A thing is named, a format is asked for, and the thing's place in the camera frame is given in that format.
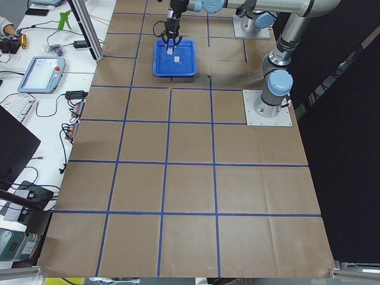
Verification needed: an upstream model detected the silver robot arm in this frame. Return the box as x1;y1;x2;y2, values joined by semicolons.
155;1;277;48
239;1;340;118

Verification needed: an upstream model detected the green handled reach grabber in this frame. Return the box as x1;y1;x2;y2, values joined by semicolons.
57;10;72;31

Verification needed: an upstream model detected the person hand at desk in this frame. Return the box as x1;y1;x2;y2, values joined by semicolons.
3;24;16;36

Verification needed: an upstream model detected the brown paper table cover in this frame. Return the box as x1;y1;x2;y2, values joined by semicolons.
39;1;334;278

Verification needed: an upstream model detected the black monitor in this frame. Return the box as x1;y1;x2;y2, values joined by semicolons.
0;107;41;191

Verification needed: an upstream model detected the aluminium frame post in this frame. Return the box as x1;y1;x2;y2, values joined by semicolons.
68;0;104;62

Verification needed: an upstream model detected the wooden chopstick pair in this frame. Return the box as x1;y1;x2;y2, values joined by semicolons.
90;15;110;24

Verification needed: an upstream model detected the white keyboard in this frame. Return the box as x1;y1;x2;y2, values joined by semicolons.
1;93;37;125

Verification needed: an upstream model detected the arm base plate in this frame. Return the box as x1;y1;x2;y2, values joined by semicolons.
242;90;293;127
232;14;273;40

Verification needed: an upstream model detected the black smartphone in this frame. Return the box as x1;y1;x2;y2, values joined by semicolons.
25;8;49;17

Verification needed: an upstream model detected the blue plastic tray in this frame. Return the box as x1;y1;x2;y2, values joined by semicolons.
153;39;197;77

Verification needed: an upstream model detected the black power adapter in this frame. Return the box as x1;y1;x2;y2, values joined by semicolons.
72;40;88;49

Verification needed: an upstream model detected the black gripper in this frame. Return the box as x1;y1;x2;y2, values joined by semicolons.
161;18;183;50

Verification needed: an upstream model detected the blue teach pendant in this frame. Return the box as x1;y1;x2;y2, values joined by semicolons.
17;56;66;94

